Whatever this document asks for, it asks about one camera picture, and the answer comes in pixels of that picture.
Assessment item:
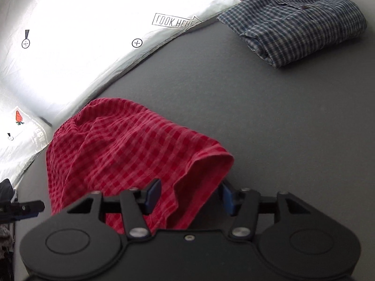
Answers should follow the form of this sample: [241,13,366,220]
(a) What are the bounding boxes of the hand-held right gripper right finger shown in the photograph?
[220,180,311,239]

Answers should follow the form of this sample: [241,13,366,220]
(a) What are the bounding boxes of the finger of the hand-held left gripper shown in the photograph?
[11,200,45,219]

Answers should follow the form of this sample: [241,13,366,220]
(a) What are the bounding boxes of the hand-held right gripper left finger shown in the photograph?
[67,178,162,238]

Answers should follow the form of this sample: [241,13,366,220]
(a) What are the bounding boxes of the red checkered shorts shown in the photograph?
[46,98,235,235]

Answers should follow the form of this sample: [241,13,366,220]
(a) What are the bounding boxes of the dark cloth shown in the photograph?
[0,178,17,211]

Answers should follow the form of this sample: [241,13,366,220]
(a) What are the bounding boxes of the white printed quilt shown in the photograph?
[0,0,283,182]

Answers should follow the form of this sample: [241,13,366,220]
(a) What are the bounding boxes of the blue plaid folded shirt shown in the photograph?
[217,0,368,69]

